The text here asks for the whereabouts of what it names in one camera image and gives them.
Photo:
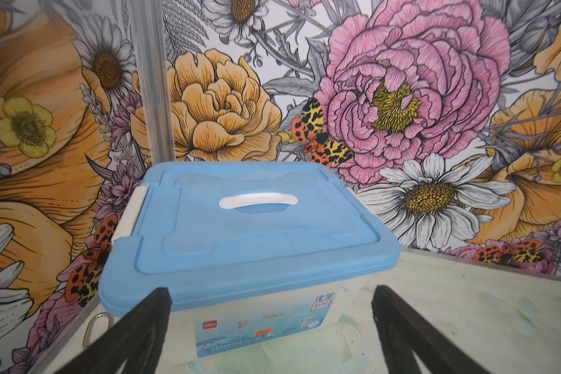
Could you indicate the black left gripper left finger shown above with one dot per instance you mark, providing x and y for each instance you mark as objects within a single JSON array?
[{"x": 133, "y": 345}]

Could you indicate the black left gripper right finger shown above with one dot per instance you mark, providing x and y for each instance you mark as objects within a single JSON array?
[{"x": 405, "y": 336}]

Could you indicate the blue lidded plastic storage box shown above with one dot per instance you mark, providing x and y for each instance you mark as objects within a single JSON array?
[{"x": 249, "y": 252}]

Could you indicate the metal wire tongs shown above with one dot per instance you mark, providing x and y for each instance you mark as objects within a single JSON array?
[{"x": 97, "y": 326}]

